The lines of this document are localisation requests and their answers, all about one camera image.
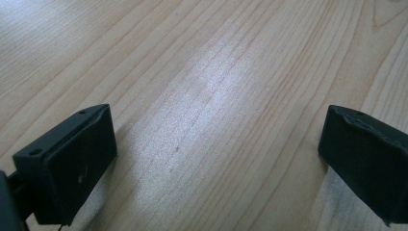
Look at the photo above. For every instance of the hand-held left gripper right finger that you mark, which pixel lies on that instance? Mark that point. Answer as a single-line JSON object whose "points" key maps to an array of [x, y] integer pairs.
{"points": [[369, 163]]}

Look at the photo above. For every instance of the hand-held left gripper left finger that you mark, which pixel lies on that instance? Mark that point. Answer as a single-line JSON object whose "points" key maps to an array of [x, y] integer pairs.
{"points": [[73, 166]]}

